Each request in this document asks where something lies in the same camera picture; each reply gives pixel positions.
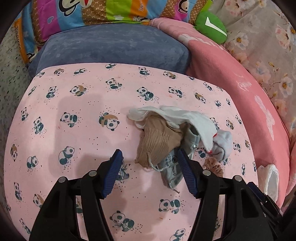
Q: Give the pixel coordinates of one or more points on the white sock red trim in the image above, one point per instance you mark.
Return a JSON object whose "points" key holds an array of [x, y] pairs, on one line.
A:
{"points": [[174, 118]]}

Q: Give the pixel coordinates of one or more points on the tan scrunchie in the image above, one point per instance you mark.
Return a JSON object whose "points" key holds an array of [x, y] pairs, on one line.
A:
{"points": [[214, 166]]}

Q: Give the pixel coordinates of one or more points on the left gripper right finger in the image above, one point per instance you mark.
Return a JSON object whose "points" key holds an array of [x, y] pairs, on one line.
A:
{"points": [[243, 214]]}

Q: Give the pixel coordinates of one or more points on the green checkmark cushion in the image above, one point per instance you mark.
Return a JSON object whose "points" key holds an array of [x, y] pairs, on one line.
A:
{"points": [[211, 26]]}

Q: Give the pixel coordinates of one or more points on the light blue sock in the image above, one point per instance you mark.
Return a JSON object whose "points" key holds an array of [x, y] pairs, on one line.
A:
{"points": [[222, 145]]}

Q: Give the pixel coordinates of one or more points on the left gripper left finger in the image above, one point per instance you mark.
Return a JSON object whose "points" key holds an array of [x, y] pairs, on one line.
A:
{"points": [[57, 218]]}

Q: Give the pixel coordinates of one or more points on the colourful monkey print quilt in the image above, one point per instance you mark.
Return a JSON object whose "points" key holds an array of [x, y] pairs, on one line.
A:
{"points": [[39, 20]]}

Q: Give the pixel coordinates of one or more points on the blue velvet cushion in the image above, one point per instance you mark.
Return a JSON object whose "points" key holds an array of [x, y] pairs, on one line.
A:
{"points": [[113, 43]]}

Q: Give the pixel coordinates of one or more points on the pink panda print sheet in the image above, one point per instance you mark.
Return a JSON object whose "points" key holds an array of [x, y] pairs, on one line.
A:
{"points": [[73, 117]]}

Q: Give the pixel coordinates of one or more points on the pink blanket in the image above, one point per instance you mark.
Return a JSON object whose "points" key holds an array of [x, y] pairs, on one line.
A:
{"points": [[212, 63]]}

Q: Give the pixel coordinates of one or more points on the beige stocking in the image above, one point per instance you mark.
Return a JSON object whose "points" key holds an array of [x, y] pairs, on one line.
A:
{"points": [[158, 141]]}

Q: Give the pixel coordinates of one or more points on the bin with white liner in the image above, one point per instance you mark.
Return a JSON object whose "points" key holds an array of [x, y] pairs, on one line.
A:
{"points": [[268, 180]]}

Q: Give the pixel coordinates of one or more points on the grey floral quilt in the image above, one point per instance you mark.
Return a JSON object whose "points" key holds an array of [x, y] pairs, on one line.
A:
{"points": [[262, 39]]}

